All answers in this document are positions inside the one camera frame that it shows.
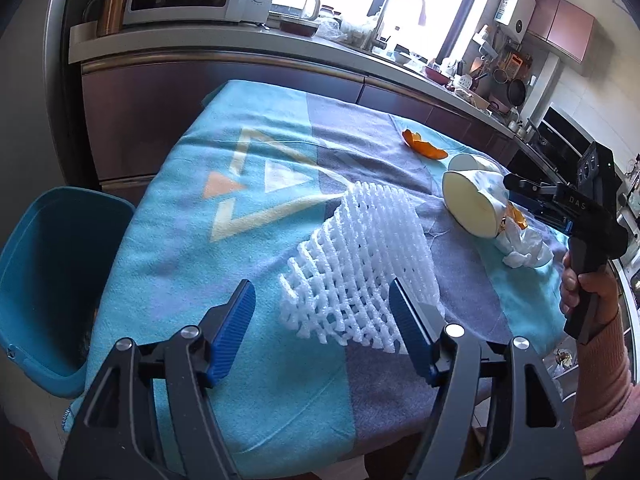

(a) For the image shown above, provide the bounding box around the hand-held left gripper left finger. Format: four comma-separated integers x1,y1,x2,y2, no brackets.
59,279,257,480

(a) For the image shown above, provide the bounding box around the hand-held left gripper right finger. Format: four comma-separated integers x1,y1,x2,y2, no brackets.
388,278,586,480

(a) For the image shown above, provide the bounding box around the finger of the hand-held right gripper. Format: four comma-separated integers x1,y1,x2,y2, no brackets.
534,206,574,234
503,173,556,199

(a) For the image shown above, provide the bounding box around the small orange peel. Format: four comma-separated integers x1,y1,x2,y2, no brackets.
500,202,529,233

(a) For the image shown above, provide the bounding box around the white tissue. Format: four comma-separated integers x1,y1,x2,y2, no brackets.
500,220,554,269

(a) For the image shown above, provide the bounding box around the white paper cup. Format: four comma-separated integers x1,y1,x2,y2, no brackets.
442,153,512,239

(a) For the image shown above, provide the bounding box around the white foam fruit net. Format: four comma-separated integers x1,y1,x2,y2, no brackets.
279,180,447,354

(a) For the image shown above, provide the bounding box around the large orange peel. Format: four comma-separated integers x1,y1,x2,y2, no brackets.
402,129,447,160

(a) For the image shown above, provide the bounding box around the blue plastic bin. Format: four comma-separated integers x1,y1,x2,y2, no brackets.
0,186,137,400

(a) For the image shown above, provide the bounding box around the person's right forearm pink sleeve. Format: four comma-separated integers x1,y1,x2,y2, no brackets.
574,304,640,467

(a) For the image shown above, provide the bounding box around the person's right hand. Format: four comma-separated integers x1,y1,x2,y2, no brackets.
559,250,622,327

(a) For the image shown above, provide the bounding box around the black built-in oven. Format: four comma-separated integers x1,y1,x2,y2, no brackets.
529,104,626,182

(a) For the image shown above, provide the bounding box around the blue grey patterned tablecloth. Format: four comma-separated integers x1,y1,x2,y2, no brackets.
62,79,576,467

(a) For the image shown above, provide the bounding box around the steel kitchen faucet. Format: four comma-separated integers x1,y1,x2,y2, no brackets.
369,0,427,52

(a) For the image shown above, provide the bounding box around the clear plastic bag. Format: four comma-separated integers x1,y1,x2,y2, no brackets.
320,12,372,44

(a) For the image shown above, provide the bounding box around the brown kitchen counter cabinet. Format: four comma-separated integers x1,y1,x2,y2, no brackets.
67,19,526,196

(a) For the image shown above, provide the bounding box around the dark red bowl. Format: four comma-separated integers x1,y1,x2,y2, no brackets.
279,16,320,37

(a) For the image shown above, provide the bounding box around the pink wall cabinet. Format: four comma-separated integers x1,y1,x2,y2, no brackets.
525,0,597,64

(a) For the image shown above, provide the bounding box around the white wall water heater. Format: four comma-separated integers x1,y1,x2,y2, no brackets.
494,0,537,41

